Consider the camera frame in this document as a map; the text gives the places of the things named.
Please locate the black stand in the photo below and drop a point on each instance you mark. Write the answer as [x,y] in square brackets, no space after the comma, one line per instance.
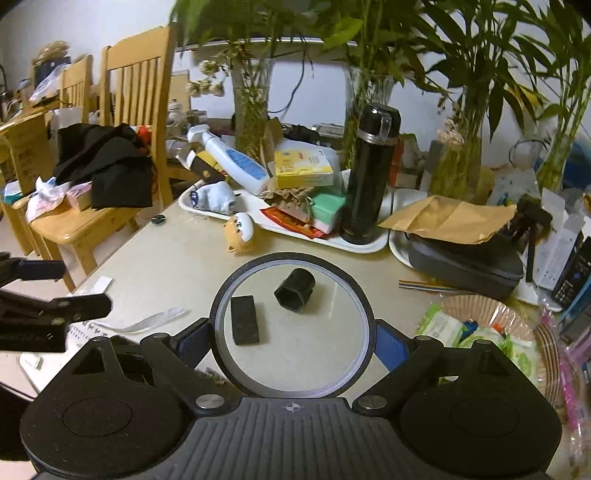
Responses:
[531,221]

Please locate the white gift bag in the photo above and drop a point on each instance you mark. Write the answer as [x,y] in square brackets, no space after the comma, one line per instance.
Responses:
[515,180]

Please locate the black bottle cap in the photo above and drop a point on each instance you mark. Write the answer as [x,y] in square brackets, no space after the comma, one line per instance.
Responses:
[159,219]

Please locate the dog-shaped toy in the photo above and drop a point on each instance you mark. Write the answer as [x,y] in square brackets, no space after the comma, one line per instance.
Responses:
[240,230]

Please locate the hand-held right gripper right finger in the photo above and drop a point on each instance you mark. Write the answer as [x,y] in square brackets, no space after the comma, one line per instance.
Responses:
[392,347]

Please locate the white tray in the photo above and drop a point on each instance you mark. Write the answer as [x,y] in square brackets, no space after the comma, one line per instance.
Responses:
[369,244]

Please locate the black hexagonal socket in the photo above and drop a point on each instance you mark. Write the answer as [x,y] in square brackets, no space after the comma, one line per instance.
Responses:
[298,286]

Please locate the yellow box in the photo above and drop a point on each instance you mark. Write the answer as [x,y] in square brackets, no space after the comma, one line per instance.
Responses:
[300,168]

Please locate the white carton box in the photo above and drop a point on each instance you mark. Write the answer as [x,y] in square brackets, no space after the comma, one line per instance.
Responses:
[554,249]

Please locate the black tube with gold emblem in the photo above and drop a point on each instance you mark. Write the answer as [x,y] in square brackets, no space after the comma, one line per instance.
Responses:
[205,168]

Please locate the pink plastic packet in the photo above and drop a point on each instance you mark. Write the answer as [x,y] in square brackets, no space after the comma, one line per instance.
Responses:
[568,383]

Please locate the black printed box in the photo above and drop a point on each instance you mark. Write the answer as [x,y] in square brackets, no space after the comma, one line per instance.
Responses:
[572,272]

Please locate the white spray bottle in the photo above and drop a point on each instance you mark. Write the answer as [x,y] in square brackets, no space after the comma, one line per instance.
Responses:
[235,161]

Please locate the crumpled brown paper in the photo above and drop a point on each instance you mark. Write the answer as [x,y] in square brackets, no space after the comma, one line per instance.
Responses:
[286,196]

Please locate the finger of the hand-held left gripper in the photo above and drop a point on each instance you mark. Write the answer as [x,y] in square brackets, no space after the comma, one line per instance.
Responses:
[78,307]
[34,271]

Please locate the black thermos bottle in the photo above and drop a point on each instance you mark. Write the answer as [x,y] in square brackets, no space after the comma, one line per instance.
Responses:
[364,184]

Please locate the black cloth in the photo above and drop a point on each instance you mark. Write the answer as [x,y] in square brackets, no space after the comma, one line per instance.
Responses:
[115,170]

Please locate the crumpled white plastic bag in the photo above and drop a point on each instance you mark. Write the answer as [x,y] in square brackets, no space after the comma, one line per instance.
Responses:
[44,198]

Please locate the black rectangular block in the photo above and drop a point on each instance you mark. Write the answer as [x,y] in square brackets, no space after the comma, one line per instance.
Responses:
[244,321]

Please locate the blue box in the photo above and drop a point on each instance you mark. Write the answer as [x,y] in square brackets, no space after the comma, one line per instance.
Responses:
[577,316]

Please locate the white plate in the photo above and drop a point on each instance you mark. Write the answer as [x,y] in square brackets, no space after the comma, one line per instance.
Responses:
[399,249]

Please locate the brown envelope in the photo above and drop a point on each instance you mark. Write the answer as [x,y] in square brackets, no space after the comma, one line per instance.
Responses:
[452,217]

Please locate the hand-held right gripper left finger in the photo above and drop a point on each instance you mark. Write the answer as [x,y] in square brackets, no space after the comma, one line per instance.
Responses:
[196,344]

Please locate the wooden chair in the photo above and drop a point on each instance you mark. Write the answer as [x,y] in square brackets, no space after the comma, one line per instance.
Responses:
[138,69]
[76,87]

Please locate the handwritten paper sheet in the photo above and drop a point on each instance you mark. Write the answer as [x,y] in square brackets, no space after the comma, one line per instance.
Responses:
[85,331]

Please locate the glass vase with green plant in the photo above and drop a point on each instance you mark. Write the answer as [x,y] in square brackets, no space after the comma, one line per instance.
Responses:
[561,152]
[251,106]
[369,90]
[461,152]

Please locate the red ornament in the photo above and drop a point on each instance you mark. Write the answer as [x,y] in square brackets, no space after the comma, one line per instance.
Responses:
[144,134]

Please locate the red packet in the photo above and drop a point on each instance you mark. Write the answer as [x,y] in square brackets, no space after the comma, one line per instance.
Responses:
[295,224]

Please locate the white ribbon strip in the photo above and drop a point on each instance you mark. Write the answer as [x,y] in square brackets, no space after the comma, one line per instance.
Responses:
[152,319]

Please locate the dark grey case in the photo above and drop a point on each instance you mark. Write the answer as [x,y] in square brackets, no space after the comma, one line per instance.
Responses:
[461,267]

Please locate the green box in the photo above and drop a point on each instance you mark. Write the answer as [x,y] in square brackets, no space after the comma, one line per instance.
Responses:
[328,205]

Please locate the woven basket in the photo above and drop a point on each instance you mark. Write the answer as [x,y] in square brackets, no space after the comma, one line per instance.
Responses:
[480,307]

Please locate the green white wipes packet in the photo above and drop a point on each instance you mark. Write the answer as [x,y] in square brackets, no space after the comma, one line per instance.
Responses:
[482,338]
[521,355]
[438,327]

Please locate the white sock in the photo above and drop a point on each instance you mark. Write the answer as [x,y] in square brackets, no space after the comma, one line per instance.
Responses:
[217,196]

